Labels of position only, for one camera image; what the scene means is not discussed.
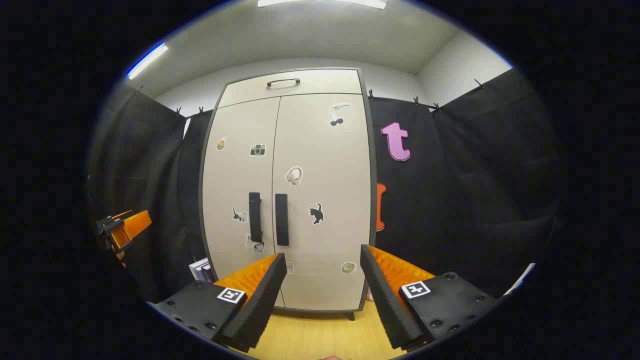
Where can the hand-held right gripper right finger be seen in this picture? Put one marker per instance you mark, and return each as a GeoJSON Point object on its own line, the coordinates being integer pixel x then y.
{"type": "Point", "coordinates": [382, 300]}

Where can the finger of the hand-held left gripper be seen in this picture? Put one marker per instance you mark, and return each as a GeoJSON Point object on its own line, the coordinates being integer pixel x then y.
{"type": "Point", "coordinates": [136, 225]}

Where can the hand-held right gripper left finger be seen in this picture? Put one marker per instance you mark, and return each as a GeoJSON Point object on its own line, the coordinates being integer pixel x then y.
{"type": "Point", "coordinates": [265, 300]}

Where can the cabinet door with camera sticker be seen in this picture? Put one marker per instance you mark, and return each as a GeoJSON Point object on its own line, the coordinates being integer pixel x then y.
{"type": "Point", "coordinates": [235, 175]}

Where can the beige double-door shoe cabinet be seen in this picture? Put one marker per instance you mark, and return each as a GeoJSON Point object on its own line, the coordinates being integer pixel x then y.
{"type": "Point", "coordinates": [373, 175]}

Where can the cabinet door with headphone sticker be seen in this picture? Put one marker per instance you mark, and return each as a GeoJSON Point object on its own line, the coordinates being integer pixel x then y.
{"type": "Point", "coordinates": [325, 175]}

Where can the black backdrop cloth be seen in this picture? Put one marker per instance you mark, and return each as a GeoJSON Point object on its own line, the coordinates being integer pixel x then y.
{"type": "Point", "coordinates": [475, 200]}

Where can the long ceiling light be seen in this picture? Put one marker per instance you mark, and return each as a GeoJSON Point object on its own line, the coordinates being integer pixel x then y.
{"type": "Point", "coordinates": [146, 61]}
{"type": "Point", "coordinates": [320, 3]}

